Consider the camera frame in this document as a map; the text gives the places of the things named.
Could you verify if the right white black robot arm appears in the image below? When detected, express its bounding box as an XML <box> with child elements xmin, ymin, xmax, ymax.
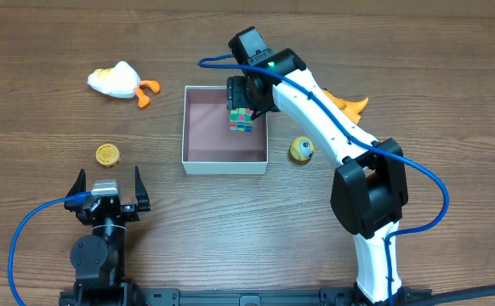
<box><xmin>227</xmin><ymin>26</ymin><xmax>408</xmax><ymax>304</ymax></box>

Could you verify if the thick black cable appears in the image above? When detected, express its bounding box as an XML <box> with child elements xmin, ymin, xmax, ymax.
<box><xmin>394</xmin><ymin>280</ymin><xmax>495</xmax><ymax>306</ymax></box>

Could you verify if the colourful puzzle cube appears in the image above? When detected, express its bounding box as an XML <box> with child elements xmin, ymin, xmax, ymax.
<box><xmin>230</xmin><ymin>108</ymin><xmax>253</xmax><ymax>132</ymax></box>

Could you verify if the white plush duck toy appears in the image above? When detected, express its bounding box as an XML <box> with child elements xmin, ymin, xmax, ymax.
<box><xmin>87</xmin><ymin>60</ymin><xmax>161</xmax><ymax>108</ymax></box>

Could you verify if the white box pink interior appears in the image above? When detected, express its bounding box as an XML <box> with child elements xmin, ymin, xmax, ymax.
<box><xmin>181</xmin><ymin>86</ymin><xmax>268</xmax><ymax>175</ymax></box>

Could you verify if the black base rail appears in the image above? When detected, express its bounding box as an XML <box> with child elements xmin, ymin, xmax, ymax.
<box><xmin>58</xmin><ymin>278</ymin><xmax>434</xmax><ymax>306</ymax></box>

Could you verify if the orange dinosaur toy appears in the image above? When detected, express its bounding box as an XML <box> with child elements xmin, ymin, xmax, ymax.
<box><xmin>322</xmin><ymin>88</ymin><xmax>369</xmax><ymax>124</ymax></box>

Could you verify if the orange round fan toy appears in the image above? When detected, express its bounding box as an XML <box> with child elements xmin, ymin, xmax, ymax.
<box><xmin>95</xmin><ymin>144</ymin><xmax>121</xmax><ymax>167</ymax></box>

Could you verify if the blue cable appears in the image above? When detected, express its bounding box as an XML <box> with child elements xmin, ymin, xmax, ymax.
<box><xmin>8</xmin><ymin>191</ymin><xmax>93</xmax><ymax>306</ymax></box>
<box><xmin>196</xmin><ymin>53</ymin><xmax>451</xmax><ymax>306</ymax></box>

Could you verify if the right blue cable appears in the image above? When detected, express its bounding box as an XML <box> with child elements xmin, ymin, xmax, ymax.
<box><xmin>196</xmin><ymin>53</ymin><xmax>451</xmax><ymax>306</ymax></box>

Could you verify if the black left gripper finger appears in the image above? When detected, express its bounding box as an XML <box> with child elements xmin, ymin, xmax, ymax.
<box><xmin>64</xmin><ymin>168</ymin><xmax>87</xmax><ymax>212</ymax></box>
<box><xmin>134</xmin><ymin>166</ymin><xmax>151</xmax><ymax>212</ymax></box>

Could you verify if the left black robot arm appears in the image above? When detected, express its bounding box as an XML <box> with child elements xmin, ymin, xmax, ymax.
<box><xmin>64</xmin><ymin>167</ymin><xmax>151</xmax><ymax>288</ymax></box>

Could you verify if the left blue cable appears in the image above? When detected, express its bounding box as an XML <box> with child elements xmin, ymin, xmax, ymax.
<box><xmin>8</xmin><ymin>191</ymin><xmax>93</xmax><ymax>306</ymax></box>

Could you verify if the yellow ball with grey eye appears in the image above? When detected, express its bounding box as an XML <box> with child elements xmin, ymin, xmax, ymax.
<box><xmin>289</xmin><ymin>136</ymin><xmax>315</xmax><ymax>162</ymax></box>

